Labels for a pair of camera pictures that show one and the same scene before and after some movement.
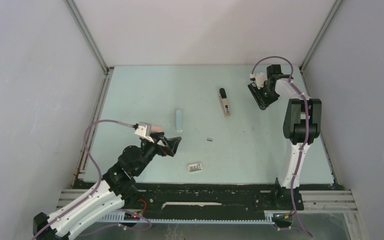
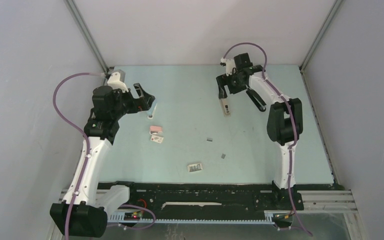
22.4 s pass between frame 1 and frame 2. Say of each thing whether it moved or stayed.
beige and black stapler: stayed
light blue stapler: moved
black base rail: stayed
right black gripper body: moved
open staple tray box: stayed
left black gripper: moved
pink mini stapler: stayed
